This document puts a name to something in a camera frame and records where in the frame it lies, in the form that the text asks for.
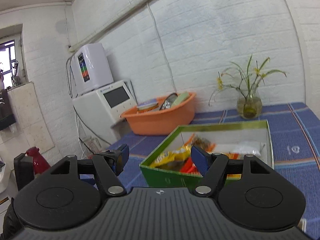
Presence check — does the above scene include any green cardboard box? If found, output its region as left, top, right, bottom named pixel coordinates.
left=139, top=120, right=274, bottom=193

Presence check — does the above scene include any white appliance with screen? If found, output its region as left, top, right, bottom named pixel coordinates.
left=72, top=79, right=137, bottom=143

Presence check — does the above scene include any white water purifier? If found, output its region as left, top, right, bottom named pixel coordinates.
left=70, top=43, right=114, bottom=95

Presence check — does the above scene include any white wall cable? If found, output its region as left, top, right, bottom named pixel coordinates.
left=147, top=2, right=178, bottom=93

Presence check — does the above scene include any black rectangular object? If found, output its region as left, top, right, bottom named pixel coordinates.
left=14, top=154, right=34, bottom=193

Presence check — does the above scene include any window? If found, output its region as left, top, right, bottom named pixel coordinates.
left=0, top=36, right=23, bottom=90

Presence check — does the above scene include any clear brown snack packet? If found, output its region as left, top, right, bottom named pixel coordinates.
left=185, top=134, right=216, bottom=153

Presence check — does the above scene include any white wall conduit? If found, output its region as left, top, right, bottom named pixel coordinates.
left=69, top=0, right=225, bottom=53

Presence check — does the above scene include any red bottle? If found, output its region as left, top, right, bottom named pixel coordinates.
left=26, top=147, right=50, bottom=175

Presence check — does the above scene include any pale green container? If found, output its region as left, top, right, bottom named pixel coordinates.
left=171, top=92, right=190, bottom=107

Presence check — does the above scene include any glass vase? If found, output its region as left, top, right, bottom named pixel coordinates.
left=237, top=90, right=262, bottom=119

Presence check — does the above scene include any blue checked tablecloth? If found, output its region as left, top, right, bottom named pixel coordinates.
left=110, top=102, right=320, bottom=238

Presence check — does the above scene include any red snack packet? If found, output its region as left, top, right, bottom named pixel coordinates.
left=180, top=157, right=202, bottom=176

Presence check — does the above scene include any orange plastic basin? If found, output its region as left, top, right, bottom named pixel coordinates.
left=121, top=92, right=197, bottom=136

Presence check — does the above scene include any floor power strip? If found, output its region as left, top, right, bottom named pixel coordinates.
left=80, top=135, right=102, bottom=153

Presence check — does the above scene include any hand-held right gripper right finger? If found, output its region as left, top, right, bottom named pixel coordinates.
left=191, top=145, right=285, bottom=197

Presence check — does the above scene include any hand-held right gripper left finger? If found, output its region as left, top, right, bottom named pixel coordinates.
left=35, top=144, right=130, bottom=197

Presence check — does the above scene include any yellow-flowered plant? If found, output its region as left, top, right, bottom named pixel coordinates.
left=209, top=54, right=287, bottom=108

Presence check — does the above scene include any flat colourful tin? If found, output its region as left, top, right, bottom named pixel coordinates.
left=137, top=100, right=159, bottom=113

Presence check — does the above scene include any dark cloth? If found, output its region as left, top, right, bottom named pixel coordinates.
left=2, top=197, right=23, bottom=240

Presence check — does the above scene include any white stone slab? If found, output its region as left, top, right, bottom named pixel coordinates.
left=7, top=81, right=55, bottom=155

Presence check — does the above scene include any metal hose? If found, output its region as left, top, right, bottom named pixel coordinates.
left=65, top=55, right=74, bottom=98

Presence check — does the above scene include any metal bowl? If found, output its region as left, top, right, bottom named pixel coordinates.
left=159, top=93, right=178, bottom=110

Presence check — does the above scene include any white green snack packet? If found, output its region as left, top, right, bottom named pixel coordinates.
left=231, top=141, right=267, bottom=155

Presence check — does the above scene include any yellow snack packet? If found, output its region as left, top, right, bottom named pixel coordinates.
left=150, top=145, right=193, bottom=168

